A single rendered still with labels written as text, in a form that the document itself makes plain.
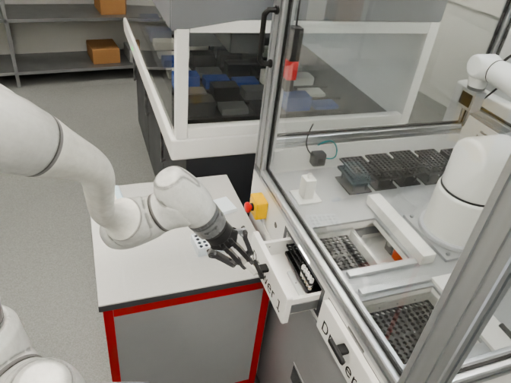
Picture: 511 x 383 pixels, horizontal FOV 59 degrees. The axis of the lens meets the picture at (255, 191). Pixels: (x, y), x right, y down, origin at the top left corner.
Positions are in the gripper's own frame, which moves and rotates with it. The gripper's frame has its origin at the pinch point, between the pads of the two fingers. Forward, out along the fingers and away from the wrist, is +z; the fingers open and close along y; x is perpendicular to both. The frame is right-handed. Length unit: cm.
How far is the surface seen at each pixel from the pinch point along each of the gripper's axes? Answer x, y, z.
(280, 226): 17.6, 12.9, 12.3
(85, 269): 105, -94, 48
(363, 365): -38.3, 13.2, 9.4
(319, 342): -18.6, 4.3, 24.5
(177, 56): 80, 15, -30
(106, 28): 419, -42, 39
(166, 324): 11.2, -37.0, 14.6
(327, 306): -19.6, 12.8, 9.3
